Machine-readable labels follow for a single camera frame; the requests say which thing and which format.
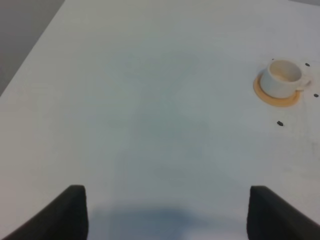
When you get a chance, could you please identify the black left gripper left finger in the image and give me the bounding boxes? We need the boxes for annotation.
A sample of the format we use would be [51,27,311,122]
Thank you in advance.
[4,185,88,240]

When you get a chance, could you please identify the white empty teacup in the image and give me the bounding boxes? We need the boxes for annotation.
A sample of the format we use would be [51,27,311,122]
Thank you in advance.
[259,58,313,99]

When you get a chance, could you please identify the orange coaster under front cup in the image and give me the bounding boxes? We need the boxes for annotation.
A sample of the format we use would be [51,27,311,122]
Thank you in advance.
[253,73,301,108]

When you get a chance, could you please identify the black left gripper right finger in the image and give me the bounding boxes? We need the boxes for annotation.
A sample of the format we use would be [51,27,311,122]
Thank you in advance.
[246,186,320,240]

